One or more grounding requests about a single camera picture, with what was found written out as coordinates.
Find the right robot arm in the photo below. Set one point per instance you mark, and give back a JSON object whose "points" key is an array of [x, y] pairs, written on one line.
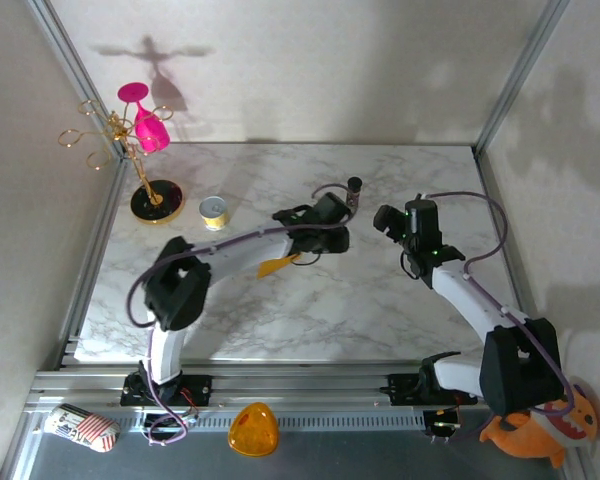
{"points": [[520, 370]]}

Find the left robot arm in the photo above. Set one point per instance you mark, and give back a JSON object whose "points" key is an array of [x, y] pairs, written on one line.
{"points": [[177, 285]]}

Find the dark spice bottle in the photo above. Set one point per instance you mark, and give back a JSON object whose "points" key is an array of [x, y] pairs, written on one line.
{"points": [[355, 184]]}

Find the yellow tin can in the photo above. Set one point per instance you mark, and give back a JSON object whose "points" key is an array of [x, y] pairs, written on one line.
{"points": [[215, 215]]}

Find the gold glass rack stand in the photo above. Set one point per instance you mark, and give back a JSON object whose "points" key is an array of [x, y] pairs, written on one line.
{"points": [[165, 197]]}

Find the black controller board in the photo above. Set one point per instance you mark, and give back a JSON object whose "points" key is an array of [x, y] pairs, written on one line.
{"points": [[155, 422], [442, 425]]}

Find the orange triangular plastic container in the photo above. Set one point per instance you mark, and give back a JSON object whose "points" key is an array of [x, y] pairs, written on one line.
{"points": [[254, 430]]}

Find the pink wine glass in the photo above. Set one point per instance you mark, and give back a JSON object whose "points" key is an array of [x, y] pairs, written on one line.
{"points": [[150, 127]]}

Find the orange shark plush toy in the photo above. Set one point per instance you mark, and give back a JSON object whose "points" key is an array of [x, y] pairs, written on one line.
{"points": [[530, 445]]}

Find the striped white fabric pouch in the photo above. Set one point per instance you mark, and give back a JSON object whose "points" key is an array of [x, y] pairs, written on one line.
{"points": [[80, 427]]}

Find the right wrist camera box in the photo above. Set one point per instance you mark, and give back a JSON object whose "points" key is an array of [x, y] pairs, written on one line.
{"points": [[424, 220]]}

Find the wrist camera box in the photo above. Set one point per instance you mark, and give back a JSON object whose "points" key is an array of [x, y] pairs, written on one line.
{"points": [[332, 210], [424, 220]]}

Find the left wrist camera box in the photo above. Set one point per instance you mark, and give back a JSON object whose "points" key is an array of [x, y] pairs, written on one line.
{"points": [[332, 210]]}

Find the aluminium side rail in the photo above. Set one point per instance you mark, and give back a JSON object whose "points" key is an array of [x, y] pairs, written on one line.
{"points": [[490, 175], [107, 210]]}

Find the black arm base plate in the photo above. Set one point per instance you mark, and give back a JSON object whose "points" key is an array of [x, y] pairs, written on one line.
{"points": [[195, 390], [402, 390]]}

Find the aluminium mounting rail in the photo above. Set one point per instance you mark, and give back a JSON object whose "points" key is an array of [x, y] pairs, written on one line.
{"points": [[300, 387]]}

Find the aluminium frame post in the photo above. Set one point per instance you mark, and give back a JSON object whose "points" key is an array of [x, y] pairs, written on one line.
{"points": [[77, 75], [519, 75]]}

